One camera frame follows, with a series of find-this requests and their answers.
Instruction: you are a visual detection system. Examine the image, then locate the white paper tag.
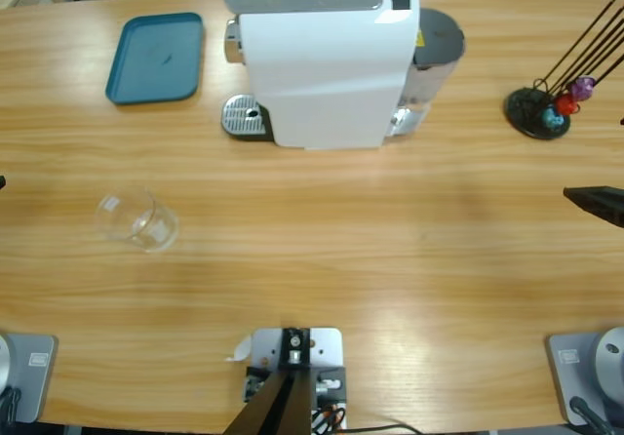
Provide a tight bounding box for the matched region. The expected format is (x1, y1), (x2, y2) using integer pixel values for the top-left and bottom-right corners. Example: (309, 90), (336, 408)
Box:
(223, 335), (253, 363)

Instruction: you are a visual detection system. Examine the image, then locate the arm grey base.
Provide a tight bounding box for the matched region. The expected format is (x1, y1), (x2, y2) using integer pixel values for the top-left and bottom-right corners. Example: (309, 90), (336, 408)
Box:
(0, 332), (59, 424)
(544, 326), (624, 426)

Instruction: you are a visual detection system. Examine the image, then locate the clear glass cup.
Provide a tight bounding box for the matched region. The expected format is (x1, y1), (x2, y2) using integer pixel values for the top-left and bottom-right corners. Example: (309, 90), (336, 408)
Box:
(94, 186), (180, 254)

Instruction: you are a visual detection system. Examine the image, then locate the thin black cable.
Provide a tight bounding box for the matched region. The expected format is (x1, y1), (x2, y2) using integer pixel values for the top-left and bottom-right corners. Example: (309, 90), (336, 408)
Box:
(348, 422), (430, 435)

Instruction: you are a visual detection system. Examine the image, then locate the base black cable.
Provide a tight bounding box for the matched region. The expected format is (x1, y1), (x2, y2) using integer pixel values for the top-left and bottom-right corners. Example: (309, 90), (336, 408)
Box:
(569, 395), (616, 435)
(0, 385), (23, 424)

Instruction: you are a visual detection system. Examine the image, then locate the purple coffee capsule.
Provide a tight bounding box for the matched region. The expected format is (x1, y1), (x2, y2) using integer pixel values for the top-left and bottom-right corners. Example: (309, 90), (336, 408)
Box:
(570, 76), (597, 100)

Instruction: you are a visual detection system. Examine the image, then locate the white capsule coffee machine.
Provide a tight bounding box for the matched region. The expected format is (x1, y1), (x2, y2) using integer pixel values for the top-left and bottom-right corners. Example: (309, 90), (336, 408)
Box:
(221, 0), (421, 152)

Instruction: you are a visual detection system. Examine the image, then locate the teal plastic tray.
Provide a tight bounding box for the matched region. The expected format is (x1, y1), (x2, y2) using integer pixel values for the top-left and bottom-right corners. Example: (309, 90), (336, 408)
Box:
(104, 12), (205, 106)

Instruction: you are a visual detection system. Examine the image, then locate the dark camera post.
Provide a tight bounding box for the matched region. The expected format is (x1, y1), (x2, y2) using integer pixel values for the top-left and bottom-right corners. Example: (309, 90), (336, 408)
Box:
(226, 327), (313, 435)

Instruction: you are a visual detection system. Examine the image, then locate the red coffee capsule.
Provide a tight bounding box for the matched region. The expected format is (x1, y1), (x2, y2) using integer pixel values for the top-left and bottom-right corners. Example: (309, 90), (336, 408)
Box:
(555, 92), (581, 117)

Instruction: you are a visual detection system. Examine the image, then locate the blue coffee capsule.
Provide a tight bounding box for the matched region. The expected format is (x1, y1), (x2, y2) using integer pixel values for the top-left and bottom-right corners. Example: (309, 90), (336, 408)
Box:
(542, 106), (566, 129)

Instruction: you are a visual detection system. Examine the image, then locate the black capsule holder with rods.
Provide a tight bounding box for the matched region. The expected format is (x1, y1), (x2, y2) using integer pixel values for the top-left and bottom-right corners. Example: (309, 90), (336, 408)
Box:
(504, 0), (624, 141)

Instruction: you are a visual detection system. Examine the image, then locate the clear water tank dark lid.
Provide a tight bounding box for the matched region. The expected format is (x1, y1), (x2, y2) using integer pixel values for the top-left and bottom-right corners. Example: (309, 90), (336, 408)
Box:
(399, 8), (467, 138)

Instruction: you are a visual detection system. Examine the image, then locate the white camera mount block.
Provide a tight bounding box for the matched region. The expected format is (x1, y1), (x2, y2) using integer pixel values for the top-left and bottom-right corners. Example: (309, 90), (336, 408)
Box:
(243, 326), (348, 431)

